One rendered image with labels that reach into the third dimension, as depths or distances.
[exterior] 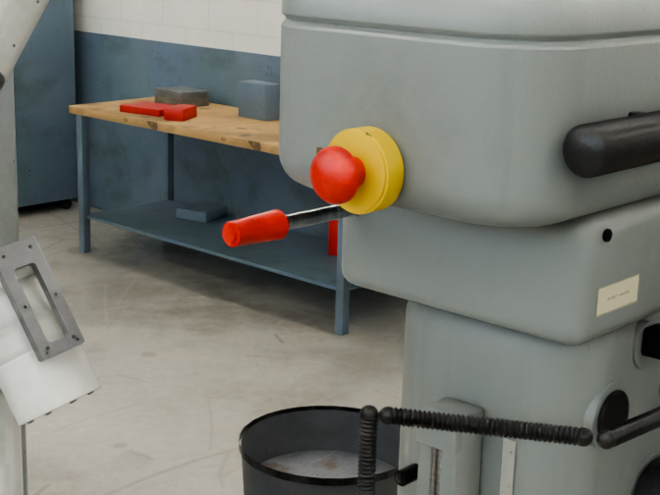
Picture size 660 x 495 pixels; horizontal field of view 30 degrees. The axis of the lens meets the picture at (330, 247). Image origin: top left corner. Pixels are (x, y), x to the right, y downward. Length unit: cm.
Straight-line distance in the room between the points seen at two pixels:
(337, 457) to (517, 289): 256
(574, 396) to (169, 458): 375
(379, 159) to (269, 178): 649
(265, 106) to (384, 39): 598
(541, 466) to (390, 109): 33
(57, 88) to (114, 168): 64
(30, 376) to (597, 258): 41
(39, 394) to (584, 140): 42
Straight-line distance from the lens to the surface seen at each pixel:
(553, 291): 91
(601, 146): 79
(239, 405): 516
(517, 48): 80
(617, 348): 101
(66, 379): 91
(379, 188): 84
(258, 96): 686
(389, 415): 90
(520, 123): 81
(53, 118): 844
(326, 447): 351
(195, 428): 493
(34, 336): 90
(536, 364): 98
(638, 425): 92
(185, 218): 733
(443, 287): 97
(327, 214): 98
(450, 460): 100
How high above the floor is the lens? 192
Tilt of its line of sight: 15 degrees down
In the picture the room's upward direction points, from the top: 2 degrees clockwise
